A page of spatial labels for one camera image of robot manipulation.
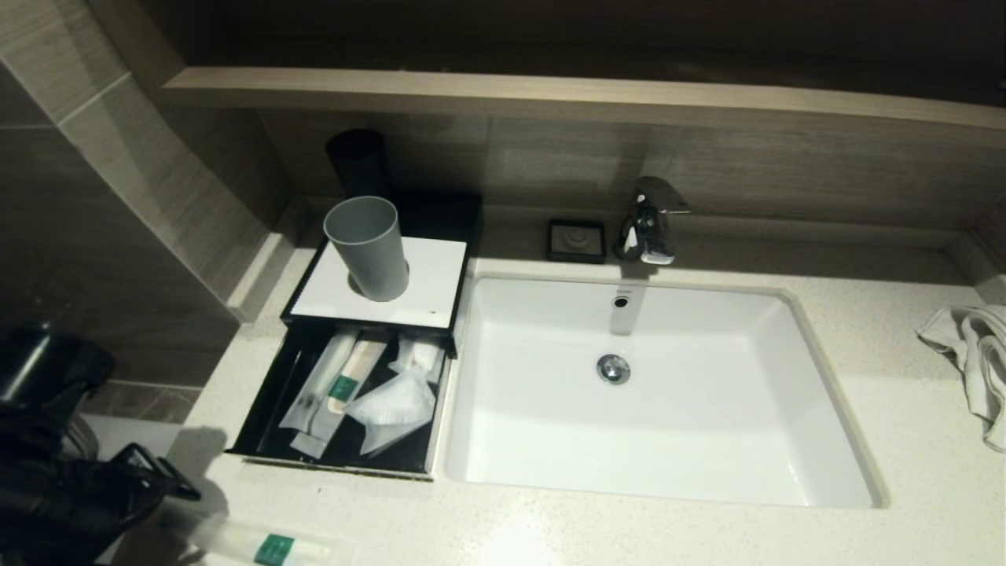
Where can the chrome sink drain stopper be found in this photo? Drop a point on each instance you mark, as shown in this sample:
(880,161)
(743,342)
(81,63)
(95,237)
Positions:
(612,369)

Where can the long packet with green label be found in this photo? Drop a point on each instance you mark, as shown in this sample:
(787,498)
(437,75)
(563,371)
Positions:
(259,544)
(318,385)

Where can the black square soap dish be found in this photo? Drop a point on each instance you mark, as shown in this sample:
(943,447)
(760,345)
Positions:
(577,240)

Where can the white rectangular mat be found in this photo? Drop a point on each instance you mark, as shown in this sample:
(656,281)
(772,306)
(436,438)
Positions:
(432,283)

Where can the black plastic cup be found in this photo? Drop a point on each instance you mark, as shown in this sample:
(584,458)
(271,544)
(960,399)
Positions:
(358,163)

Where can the grey plastic cup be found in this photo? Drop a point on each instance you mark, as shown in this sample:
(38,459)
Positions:
(368,244)

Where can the white crumpled towel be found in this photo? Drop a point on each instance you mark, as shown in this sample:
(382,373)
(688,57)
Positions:
(978,354)

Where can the chrome faucet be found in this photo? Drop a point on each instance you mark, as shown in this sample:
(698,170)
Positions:
(651,228)

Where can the white rectangular sink basin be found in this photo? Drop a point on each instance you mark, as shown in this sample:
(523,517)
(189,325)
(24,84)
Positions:
(668,440)

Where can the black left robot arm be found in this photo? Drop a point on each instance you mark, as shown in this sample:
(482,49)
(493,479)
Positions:
(47,456)

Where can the small white pouch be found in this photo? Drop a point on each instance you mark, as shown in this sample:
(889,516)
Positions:
(420,354)

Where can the light wooden wall shelf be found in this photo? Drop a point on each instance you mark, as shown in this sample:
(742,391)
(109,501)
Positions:
(550,98)

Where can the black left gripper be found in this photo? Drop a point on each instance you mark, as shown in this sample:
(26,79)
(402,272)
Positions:
(110,495)

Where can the black amenity box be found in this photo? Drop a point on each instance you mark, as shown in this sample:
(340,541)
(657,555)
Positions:
(440,212)

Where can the black sliding drawer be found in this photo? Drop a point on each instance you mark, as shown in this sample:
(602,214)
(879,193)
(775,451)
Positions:
(409,464)

